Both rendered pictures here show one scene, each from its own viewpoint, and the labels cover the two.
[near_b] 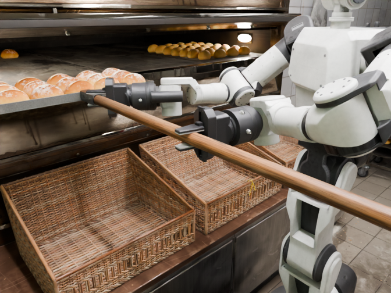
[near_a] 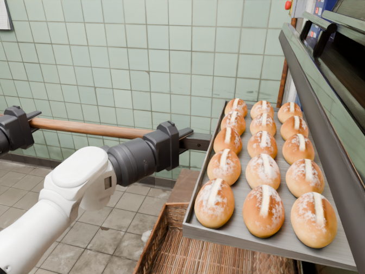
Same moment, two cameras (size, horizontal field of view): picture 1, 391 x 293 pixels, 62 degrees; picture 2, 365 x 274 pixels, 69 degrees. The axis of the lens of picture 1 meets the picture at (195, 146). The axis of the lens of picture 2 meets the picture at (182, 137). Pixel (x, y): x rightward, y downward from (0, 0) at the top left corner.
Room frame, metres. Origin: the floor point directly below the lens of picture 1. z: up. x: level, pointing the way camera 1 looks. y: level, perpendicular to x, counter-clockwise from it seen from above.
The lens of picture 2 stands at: (1.49, 0.00, 1.51)
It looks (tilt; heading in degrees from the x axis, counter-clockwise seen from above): 28 degrees down; 147
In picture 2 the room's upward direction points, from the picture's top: straight up
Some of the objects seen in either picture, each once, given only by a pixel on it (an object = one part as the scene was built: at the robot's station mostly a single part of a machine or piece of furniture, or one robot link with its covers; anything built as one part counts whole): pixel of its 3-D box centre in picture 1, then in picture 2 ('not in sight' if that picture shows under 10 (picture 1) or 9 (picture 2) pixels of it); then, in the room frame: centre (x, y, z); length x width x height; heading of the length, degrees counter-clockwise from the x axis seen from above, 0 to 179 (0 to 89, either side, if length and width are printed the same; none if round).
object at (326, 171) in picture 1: (336, 153); not in sight; (1.01, -0.47, 1.00); 0.28 x 0.13 x 0.18; 132
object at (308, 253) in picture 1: (316, 217); not in sight; (0.96, -0.42, 0.78); 0.18 x 0.15 x 0.47; 42
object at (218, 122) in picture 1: (221, 129); (2, 135); (0.72, -0.06, 1.19); 0.12 x 0.10 x 0.13; 124
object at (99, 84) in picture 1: (106, 84); (224, 164); (1.15, 0.31, 1.21); 0.10 x 0.07 x 0.06; 129
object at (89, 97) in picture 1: (91, 97); (192, 141); (1.02, 0.33, 1.19); 0.09 x 0.04 x 0.03; 42
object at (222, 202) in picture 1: (212, 168); not in sight; (1.48, -0.08, 0.72); 0.56 x 0.49 x 0.28; 133
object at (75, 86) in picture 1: (79, 88); (228, 140); (1.08, 0.39, 1.21); 0.10 x 0.07 x 0.06; 134
